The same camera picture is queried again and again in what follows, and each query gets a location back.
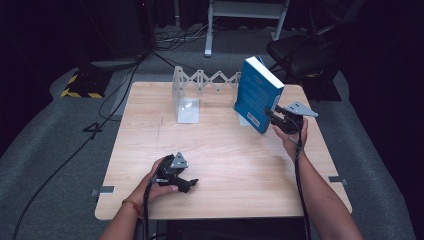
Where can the yellow and black striped base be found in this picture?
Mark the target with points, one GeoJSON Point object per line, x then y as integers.
{"type": "Point", "coordinates": [85, 85]}

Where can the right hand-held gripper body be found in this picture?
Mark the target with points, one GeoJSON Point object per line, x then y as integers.
{"type": "Point", "coordinates": [293, 121]}

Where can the white metal stand frame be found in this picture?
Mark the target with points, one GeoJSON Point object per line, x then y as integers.
{"type": "Point", "coordinates": [209, 33]}

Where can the black chair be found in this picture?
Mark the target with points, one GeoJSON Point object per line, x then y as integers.
{"type": "Point", "coordinates": [300, 53]}

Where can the person's right hand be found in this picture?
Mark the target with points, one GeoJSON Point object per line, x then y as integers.
{"type": "Point", "coordinates": [291, 143]}

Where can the person's left hand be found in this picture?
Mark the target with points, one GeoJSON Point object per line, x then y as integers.
{"type": "Point", "coordinates": [150, 190]}

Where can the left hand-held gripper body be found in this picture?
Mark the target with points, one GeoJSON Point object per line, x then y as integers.
{"type": "Point", "coordinates": [170, 171]}

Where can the grey expandable metal bookend rack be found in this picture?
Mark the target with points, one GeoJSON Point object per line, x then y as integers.
{"type": "Point", "coordinates": [188, 110]}

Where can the grey stand base plate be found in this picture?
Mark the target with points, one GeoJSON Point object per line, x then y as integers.
{"type": "Point", "coordinates": [115, 62]}

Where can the blue book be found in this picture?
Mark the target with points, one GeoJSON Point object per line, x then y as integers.
{"type": "Point", "coordinates": [256, 93]}

